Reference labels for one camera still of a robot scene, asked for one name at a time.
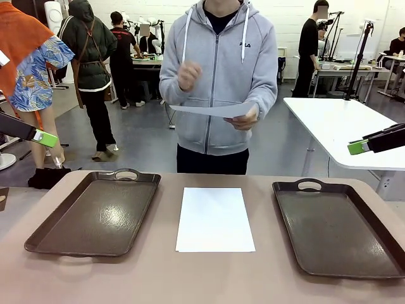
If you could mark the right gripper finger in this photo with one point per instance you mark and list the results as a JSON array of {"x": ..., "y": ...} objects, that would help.
[
  {"x": 357, "y": 148},
  {"x": 389, "y": 131}
]

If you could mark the white A4 paper sheet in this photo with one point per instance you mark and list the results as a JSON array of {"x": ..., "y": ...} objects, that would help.
[
  {"x": 215, "y": 221},
  {"x": 215, "y": 111}
]

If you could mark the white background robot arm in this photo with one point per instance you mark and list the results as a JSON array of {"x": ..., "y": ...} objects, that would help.
[{"x": 156, "y": 35}]

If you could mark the person's left forearm grey sleeve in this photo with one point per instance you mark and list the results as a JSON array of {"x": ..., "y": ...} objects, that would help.
[{"x": 265, "y": 98}]

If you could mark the person's right forearm grey sleeve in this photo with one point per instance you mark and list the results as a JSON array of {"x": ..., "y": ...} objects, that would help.
[{"x": 169, "y": 88}]

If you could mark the person's left hand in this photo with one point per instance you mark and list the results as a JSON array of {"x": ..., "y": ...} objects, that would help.
[{"x": 245, "y": 122}]

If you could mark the person's right hand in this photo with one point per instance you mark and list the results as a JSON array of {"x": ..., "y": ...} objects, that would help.
[{"x": 190, "y": 76}]

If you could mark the white rounded table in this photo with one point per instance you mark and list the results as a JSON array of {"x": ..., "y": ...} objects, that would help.
[{"x": 341, "y": 126}]

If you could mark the white round stand base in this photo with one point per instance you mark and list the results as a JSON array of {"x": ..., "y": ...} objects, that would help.
[{"x": 6, "y": 161}]

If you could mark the brown wooden board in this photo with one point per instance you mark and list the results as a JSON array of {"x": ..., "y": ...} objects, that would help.
[{"x": 3, "y": 199}]

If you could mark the black tripod pole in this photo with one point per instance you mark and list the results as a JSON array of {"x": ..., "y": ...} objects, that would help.
[{"x": 359, "y": 63}]

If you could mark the long grey background table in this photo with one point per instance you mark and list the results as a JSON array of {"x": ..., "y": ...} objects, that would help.
[{"x": 348, "y": 68}]

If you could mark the brown plastic serving tray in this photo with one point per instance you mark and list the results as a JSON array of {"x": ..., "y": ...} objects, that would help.
[
  {"x": 95, "y": 215},
  {"x": 332, "y": 231}
]

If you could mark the seated person in black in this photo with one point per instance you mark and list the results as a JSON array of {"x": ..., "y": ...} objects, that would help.
[
  {"x": 398, "y": 44},
  {"x": 147, "y": 42}
]

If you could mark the person in dark green jacket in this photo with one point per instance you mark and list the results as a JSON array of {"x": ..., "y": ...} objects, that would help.
[{"x": 88, "y": 47}]

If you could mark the standing person in black clothes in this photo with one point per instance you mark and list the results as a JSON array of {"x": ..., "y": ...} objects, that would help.
[{"x": 308, "y": 47}]

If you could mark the person in black t-shirt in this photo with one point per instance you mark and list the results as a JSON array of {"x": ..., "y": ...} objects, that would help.
[{"x": 121, "y": 47}]

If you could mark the cluttered background workbench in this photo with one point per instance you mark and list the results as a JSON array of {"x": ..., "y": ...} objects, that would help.
[{"x": 145, "y": 61}]

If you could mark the person in grey hoodie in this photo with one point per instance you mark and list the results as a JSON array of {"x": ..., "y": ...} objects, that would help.
[{"x": 221, "y": 79}]

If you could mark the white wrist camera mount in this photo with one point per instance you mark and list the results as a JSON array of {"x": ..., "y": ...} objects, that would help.
[{"x": 2, "y": 58}]

